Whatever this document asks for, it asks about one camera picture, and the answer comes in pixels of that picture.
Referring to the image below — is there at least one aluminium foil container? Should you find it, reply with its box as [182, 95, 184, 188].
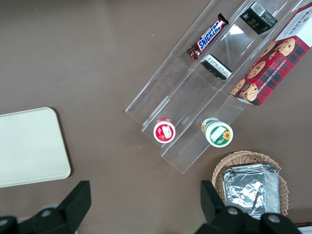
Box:
[221, 163, 281, 220]

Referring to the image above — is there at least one red tartan cookie box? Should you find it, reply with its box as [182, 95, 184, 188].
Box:
[230, 2, 312, 107]

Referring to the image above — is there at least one green lid sunflower cup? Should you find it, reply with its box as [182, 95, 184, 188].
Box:
[201, 117, 234, 148]

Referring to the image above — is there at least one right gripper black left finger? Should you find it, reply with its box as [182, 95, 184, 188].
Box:
[18, 180, 92, 234]

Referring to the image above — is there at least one small black box white label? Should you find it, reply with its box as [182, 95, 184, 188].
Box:
[200, 54, 233, 81]

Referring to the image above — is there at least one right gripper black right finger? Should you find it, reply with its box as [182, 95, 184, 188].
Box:
[196, 180, 301, 234]

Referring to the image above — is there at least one Snickers chocolate bar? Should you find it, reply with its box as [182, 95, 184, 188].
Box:
[186, 13, 230, 61]

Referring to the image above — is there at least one black box with gold print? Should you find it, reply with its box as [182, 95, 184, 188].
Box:
[239, 1, 278, 35]

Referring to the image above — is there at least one beige plastic tray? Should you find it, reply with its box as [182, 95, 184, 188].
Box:
[0, 107, 72, 188]

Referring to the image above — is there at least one clear acrylic stepped display stand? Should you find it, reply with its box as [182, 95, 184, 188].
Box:
[124, 0, 309, 174]

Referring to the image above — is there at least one red lid yogurt cup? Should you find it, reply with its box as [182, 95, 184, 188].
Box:
[153, 117, 176, 143]

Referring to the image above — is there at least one light wicker basket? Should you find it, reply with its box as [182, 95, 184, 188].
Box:
[212, 151, 288, 216]

